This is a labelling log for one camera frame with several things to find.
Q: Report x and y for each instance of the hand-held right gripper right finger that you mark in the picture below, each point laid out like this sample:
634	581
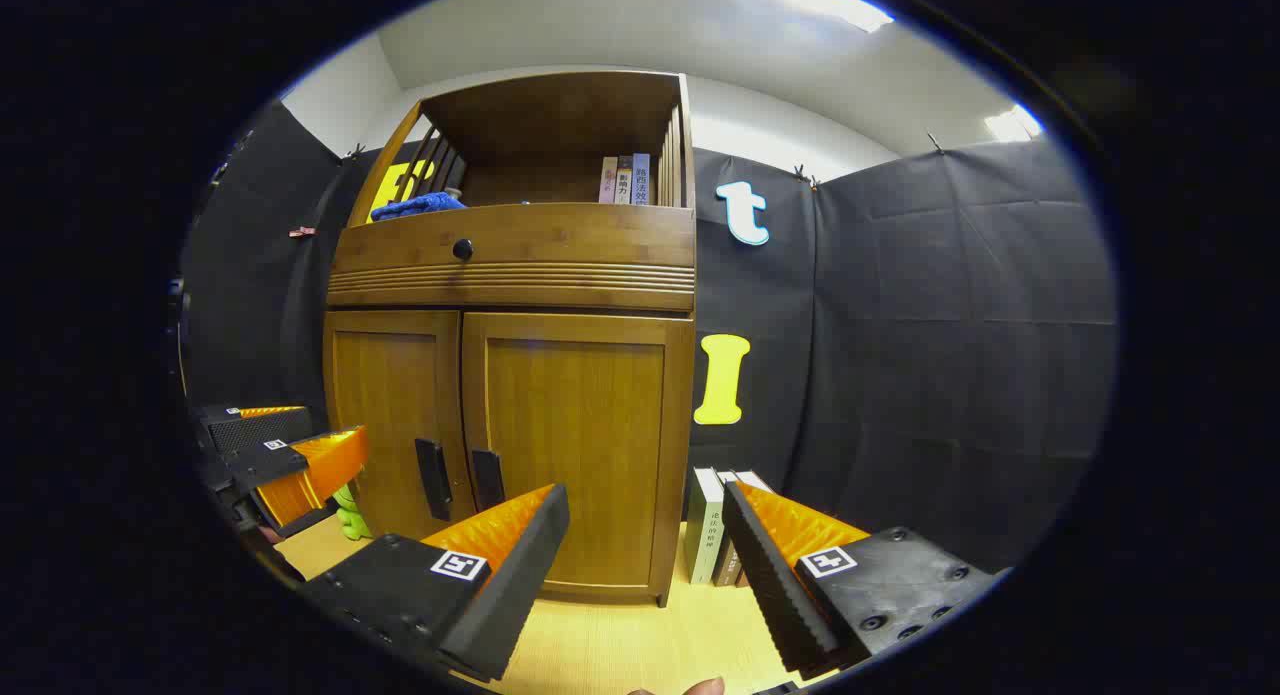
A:
770	585

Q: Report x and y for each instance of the green toy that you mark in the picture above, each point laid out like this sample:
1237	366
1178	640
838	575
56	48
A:
350	515

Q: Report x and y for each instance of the wooden double-door shoe cabinet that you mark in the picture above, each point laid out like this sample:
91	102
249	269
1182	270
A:
560	105

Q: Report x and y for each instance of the large ceiling light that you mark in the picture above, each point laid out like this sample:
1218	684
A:
830	0

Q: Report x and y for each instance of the wooden shoe cabinet door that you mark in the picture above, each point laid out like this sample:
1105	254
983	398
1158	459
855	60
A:
580	425
395	415

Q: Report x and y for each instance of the blue cloth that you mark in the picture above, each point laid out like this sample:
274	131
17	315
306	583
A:
415	207

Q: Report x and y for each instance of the grey standing book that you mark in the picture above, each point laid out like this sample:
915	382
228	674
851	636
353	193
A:
727	565

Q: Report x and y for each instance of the brown spine book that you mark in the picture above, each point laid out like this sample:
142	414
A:
623	180

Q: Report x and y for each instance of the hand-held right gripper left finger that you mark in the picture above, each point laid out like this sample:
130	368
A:
520	585

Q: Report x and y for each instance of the small ceiling light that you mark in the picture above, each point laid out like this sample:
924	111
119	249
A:
1012	125

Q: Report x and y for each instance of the white standing book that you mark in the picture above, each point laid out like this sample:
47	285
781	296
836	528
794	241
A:
705	525

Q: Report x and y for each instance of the black drawer knob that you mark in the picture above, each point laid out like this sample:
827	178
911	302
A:
463	248

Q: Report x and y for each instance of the lilac spine book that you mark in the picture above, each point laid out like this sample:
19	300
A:
641	180

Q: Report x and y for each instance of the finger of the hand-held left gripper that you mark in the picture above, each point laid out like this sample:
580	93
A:
250	430
320	470

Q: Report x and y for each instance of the black backdrop cloth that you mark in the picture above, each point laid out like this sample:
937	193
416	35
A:
950	325

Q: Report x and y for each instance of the pink spine book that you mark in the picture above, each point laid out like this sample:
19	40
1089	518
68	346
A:
608	180

